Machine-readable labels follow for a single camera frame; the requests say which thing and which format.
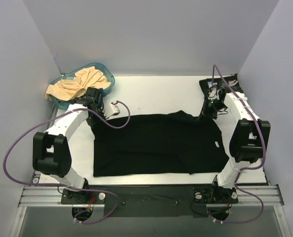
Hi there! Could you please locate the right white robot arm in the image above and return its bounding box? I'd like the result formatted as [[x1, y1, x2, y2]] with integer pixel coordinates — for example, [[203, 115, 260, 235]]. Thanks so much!
[[200, 84, 271, 202]]

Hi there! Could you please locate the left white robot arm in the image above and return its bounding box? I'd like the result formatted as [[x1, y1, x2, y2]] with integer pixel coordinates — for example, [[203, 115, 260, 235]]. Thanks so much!
[[33, 88, 106, 203]]

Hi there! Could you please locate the beige t shirt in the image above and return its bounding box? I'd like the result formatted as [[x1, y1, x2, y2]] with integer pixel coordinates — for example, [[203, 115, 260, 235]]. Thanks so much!
[[44, 66, 111, 101]]

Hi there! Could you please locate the folded black printed t shirt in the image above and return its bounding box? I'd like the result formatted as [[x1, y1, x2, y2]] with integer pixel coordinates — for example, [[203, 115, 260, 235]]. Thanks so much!
[[199, 74, 244, 99]]

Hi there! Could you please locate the teal plastic basket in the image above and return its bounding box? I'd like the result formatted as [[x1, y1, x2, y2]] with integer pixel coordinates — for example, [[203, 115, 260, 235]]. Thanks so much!
[[50, 63, 115, 110]]

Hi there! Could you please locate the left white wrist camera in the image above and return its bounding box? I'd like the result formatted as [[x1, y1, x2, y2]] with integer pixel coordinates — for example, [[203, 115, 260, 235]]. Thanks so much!
[[104, 103, 120, 119]]

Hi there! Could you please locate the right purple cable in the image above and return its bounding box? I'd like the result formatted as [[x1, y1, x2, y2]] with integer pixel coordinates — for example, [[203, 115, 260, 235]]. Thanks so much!
[[210, 64, 267, 225]]

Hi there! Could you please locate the aluminium frame rail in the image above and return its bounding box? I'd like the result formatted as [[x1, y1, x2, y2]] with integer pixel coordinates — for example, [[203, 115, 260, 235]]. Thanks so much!
[[18, 186, 284, 207]]

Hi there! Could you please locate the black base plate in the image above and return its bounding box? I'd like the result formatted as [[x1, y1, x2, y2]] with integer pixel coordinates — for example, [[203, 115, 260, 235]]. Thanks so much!
[[61, 184, 238, 217]]

